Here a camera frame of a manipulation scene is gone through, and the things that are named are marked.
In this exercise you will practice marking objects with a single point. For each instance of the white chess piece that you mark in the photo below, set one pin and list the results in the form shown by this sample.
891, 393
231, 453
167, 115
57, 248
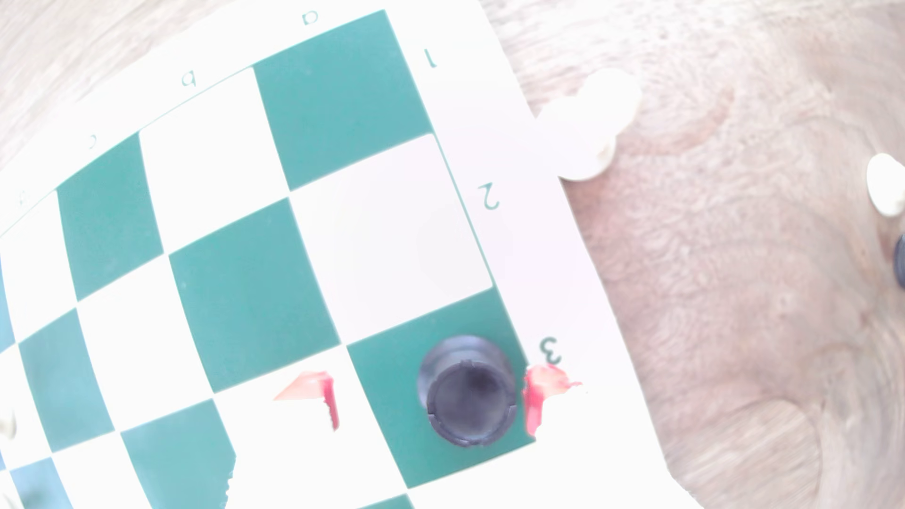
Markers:
887, 184

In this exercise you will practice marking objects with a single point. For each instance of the green and white chess mat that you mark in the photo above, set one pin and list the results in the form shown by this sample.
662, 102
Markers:
247, 297

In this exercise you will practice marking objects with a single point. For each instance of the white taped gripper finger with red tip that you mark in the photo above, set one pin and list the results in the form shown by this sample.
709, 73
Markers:
541, 389
318, 389

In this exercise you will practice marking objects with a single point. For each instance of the black chess piece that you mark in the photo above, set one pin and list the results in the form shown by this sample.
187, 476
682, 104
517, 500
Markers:
900, 261

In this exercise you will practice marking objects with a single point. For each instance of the black chess rook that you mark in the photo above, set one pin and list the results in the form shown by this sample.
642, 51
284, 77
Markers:
468, 396

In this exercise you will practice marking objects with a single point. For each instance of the white chess pawn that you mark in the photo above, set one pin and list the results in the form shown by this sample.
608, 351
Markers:
590, 127

